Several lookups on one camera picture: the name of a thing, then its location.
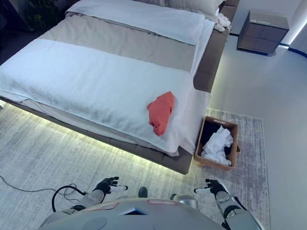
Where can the grey striped rug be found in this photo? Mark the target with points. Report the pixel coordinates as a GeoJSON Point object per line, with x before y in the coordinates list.
{"type": "Point", "coordinates": [36, 155]}

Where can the crumpled white cloth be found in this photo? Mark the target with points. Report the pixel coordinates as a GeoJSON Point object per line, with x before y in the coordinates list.
{"type": "Point", "coordinates": [221, 22]}

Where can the brown grey nightstand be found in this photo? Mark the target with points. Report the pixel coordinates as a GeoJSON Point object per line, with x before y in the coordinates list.
{"type": "Point", "coordinates": [261, 33]}

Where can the brown rectangular laundry basket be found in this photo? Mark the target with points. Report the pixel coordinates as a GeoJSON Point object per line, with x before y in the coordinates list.
{"type": "Point", "coordinates": [236, 143]}

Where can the white textured bed blanket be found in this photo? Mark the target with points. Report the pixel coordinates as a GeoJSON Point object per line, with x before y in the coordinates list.
{"type": "Point", "coordinates": [84, 83]}

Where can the white crumpled clothes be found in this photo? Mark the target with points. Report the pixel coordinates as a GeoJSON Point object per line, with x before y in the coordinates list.
{"type": "Point", "coordinates": [217, 146]}

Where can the white folded duvet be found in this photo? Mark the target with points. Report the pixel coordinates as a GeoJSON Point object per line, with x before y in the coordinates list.
{"type": "Point", "coordinates": [144, 16]}

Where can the red garment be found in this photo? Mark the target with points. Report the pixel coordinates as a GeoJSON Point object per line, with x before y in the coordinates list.
{"type": "Point", "coordinates": [160, 112]}

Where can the beige duvet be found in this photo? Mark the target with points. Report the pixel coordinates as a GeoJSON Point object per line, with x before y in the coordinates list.
{"type": "Point", "coordinates": [120, 40]}

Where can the green leafy plant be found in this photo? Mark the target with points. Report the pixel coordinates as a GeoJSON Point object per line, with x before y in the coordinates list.
{"type": "Point", "coordinates": [45, 12]}

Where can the beige pillow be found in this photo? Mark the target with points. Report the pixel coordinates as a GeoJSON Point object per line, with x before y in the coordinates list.
{"type": "Point", "coordinates": [204, 6]}

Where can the brown upholstered bed frame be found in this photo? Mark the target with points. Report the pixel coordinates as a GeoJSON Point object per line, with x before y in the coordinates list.
{"type": "Point", "coordinates": [208, 62]}

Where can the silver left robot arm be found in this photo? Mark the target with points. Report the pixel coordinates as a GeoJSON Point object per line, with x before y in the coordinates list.
{"type": "Point", "coordinates": [92, 197]}

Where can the silver right robot leg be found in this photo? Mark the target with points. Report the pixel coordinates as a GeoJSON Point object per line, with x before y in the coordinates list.
{"type": "Point", "coordinates": [185, 200]}

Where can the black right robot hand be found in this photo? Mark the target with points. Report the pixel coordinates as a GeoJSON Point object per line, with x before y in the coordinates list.
{"type": "Point", "coordinates": [216, 187]}

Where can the glowing wall light strip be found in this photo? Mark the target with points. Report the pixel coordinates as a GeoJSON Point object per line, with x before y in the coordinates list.
{"type": "Point", "coordinates": [296, 30]}

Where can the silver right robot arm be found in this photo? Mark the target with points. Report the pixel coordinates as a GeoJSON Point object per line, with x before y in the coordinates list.
{"type": "Point", "coordinates": [227, 201]}

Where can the white bed sheet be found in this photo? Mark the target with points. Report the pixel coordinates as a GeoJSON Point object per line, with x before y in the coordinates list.
{"type": "Point", "coordinates": [206, 36]}

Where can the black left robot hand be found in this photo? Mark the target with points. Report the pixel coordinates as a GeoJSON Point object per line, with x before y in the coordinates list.
{"type": "Point", "coordinates": [105, 185]}

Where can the silver robot torso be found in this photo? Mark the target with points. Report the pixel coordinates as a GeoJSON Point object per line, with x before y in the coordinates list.
{"type": "Point", "coordinates": [134, 219]}

